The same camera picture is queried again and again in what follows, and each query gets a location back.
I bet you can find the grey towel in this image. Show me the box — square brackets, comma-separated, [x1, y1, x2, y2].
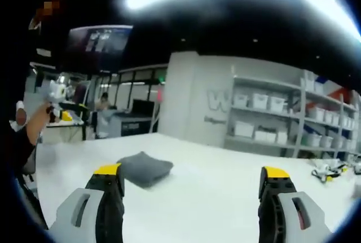
[117, 151, 174, 189]

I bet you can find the white background table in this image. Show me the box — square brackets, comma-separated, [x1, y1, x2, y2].
[46, 118, 86, 144]

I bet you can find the person's dark clothing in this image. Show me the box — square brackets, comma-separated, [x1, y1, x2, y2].
[5, 0, 49, 230]

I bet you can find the spare gripper on table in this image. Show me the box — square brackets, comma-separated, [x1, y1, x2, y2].
[311, 162, 350, 183]

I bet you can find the hanging display screen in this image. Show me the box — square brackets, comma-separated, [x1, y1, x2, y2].
[65, 25, 134, 55]

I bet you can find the black cabinet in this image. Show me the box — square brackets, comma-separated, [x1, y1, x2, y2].
[120, 99, 159, 137]

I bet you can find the grey metal shelf rack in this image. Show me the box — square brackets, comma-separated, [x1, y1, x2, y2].
[224, 70, 361, 160]

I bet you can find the row of white storage bins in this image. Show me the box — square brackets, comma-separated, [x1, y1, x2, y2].
[233, 78, 356, 149]

